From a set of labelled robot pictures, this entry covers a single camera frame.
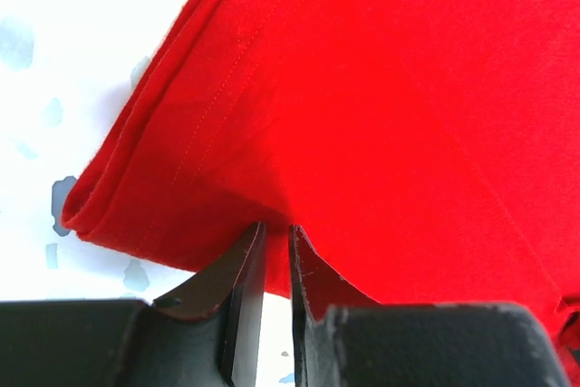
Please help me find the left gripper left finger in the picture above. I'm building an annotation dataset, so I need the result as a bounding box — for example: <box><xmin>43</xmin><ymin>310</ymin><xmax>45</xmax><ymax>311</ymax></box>
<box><xmin>152</xmin><ymin>223</ymin><xmax>266</xmax><ymax>386</ymax></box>

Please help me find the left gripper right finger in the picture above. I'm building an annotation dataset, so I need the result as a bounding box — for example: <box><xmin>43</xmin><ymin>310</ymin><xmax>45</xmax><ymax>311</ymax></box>
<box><xmin>288</xmin><ymin>225</ymin><xmax>380</xmax><ymax>386</ymax></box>

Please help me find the red t-shirt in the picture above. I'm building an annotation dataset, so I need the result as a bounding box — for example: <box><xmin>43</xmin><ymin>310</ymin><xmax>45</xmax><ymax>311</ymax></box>
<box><xmin>61</xmin><ymin>0</ymin><xmax>580</xmax><ymax>361</ymax></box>

